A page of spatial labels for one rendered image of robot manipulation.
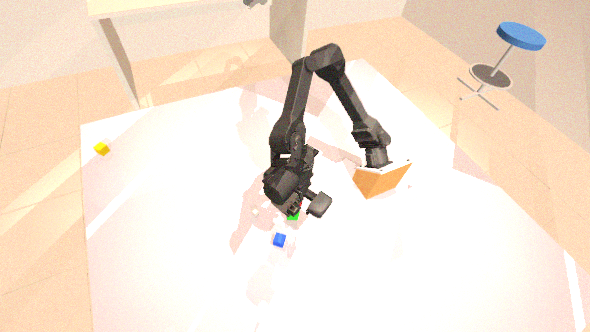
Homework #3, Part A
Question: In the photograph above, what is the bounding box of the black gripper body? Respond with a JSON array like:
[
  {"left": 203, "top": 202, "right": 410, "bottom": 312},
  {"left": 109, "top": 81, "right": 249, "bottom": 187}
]
[{"left": 263, "top": 166, "right": 333, "bottom": 219}]

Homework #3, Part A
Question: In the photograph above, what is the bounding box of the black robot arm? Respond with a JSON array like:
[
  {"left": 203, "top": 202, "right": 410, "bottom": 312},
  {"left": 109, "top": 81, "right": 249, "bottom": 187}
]
[{"left": 262, "top": 42, "right": 393, "bottom": 217}]

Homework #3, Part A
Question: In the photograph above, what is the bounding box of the light blue block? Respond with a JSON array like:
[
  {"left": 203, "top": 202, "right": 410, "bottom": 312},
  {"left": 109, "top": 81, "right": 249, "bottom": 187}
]
[{"left": 273, "top": 232, "right": 286, "bottom": 249}]

